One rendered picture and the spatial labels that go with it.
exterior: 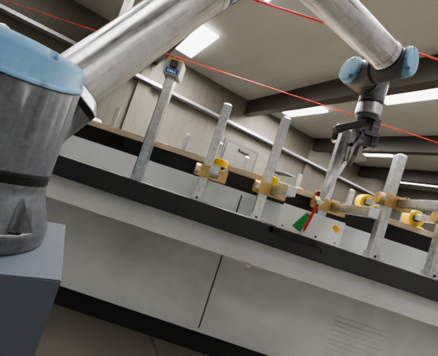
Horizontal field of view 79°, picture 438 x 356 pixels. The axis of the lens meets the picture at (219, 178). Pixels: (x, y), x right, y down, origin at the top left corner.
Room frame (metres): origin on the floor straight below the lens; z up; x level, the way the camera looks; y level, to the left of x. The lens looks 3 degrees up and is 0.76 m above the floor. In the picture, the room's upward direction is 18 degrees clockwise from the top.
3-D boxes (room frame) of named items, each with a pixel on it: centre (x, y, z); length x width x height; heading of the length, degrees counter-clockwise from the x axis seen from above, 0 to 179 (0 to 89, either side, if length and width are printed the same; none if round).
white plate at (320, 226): (1.07, -0.41, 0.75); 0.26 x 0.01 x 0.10; 90
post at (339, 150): (1.09, -0.44, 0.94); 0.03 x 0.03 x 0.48; 0
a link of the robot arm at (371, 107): (1.01, -0.47, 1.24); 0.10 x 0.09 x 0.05; 179
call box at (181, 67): (1.10, 0.32, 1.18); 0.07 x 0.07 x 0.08; 0
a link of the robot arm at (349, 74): (0.94, -0.37, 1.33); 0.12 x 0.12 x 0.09; 30
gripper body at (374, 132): (1.01, -0.48, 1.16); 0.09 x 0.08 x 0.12; 89
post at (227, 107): (1.09, 0.06, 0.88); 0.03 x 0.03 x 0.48; 0
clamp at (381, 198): (1.09, -0.71, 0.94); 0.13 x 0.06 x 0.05; 90
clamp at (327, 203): (1.09, -0.46, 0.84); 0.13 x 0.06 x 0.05; 90
